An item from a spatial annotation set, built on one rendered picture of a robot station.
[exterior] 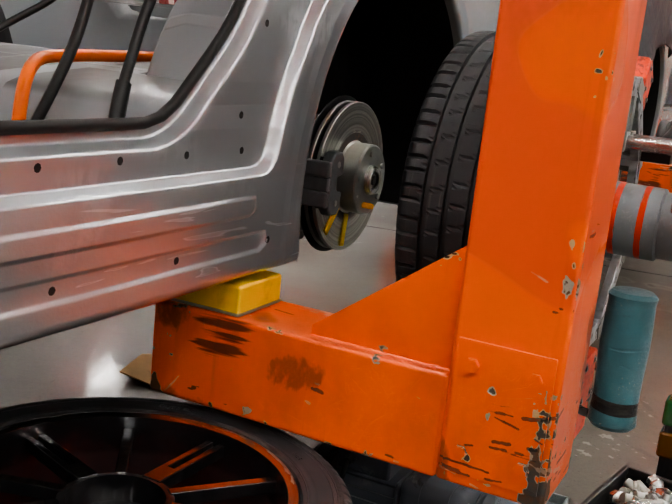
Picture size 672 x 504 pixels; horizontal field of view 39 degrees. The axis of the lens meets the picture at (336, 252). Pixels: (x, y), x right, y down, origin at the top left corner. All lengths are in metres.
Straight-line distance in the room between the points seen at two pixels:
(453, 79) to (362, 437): 0.67
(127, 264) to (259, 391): 0.36
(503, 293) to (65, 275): 0.57
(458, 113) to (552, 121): 0.45
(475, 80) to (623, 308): 0.49
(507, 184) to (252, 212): 0.42
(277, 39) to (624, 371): 0.85
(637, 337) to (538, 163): 0.59
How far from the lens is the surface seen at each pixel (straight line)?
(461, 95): 1.70
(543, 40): 1.26
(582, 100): 1.25
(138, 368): 3.17
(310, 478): 1.40
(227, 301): 1.52
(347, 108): 1.96
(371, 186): 1.98
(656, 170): 5.49
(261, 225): 1.51
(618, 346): 1.78
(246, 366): 1.51
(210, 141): 1.40
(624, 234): 1.84
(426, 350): 1.38
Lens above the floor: 1.11
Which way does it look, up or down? 12 degrees down
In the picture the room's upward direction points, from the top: 6 degrees clockwise
